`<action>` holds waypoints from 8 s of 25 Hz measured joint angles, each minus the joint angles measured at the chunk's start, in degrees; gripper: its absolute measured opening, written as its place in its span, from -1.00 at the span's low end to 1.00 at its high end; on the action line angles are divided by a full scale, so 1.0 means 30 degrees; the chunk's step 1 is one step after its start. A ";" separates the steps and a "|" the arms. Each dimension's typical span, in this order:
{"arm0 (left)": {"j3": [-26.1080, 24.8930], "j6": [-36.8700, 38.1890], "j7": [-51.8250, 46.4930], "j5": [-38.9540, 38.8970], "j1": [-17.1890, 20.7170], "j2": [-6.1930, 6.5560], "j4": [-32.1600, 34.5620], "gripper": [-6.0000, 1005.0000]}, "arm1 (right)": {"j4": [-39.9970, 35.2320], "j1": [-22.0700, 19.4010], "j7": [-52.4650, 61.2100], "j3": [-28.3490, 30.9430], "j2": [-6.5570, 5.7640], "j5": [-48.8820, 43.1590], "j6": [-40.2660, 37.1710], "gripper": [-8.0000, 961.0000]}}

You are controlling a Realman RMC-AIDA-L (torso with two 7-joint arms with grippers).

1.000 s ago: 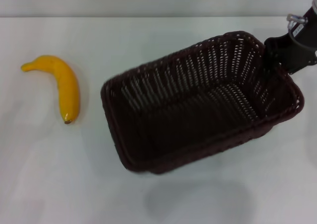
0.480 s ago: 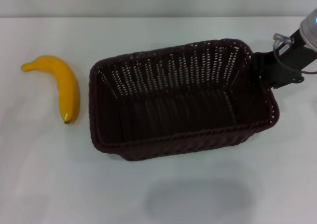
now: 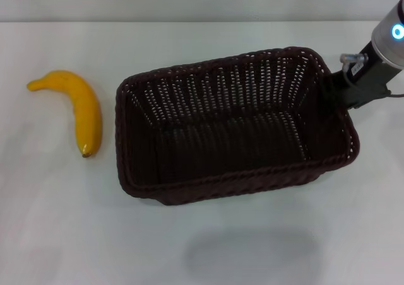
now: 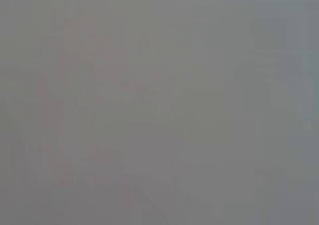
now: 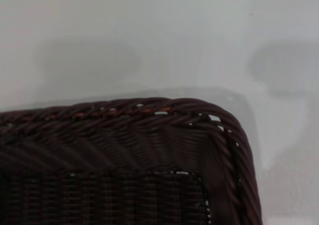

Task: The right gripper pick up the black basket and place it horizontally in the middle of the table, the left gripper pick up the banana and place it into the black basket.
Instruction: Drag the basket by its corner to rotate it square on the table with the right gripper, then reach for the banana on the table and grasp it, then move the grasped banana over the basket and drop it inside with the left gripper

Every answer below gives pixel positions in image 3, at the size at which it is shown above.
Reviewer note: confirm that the yellow banana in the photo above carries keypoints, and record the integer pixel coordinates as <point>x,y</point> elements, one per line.
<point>86,108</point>

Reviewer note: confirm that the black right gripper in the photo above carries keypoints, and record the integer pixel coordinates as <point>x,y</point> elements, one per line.
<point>370,80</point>

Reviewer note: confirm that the dark brown wicker basket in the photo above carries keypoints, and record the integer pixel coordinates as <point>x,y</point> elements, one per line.
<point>240,146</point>

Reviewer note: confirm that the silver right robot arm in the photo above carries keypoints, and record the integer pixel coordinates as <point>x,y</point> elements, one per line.
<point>386,45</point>

